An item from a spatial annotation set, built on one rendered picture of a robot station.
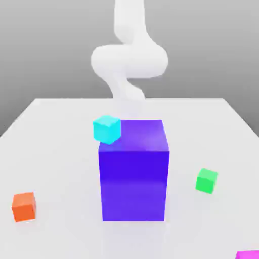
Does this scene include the large purple box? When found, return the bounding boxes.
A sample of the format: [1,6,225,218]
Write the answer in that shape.
[98,119,170,222]

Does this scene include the small cyan cube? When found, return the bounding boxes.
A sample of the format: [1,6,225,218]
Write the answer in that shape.
[93,115,122,145]

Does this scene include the small green cube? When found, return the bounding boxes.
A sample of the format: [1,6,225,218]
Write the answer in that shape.
[195,167,219,195]

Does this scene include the small orange cube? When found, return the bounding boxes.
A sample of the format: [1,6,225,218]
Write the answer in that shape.
[11,192,37,223]

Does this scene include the small magenta cube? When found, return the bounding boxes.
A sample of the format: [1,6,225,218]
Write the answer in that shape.
[234,250,259,259]

